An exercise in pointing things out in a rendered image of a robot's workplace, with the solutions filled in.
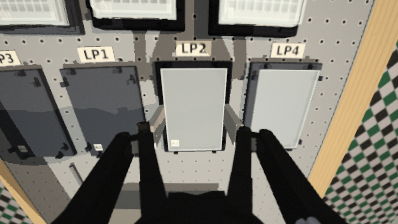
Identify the black l-shaped locator bracket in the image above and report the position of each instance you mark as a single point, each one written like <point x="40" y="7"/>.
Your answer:
<point x="215" y="29"/>

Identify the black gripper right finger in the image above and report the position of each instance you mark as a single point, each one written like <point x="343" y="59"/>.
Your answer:
<point x="298" y="201"/>

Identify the dark grey plate nest frame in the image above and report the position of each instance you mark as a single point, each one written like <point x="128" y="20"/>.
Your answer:
<point x="75" y="20"/>

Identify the cream label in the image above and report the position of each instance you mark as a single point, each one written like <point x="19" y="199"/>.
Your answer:
<point x="96" y="54"/>
<point x="193" y="48"/>
<point x="9" y="58"/>
<point x="288" y="50"/>

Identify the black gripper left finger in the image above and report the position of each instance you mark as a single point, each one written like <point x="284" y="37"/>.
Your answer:
<point x="94" y="201"/>

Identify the white operator button panel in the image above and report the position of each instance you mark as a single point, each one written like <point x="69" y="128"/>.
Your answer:
<point x="127" y="209"/>

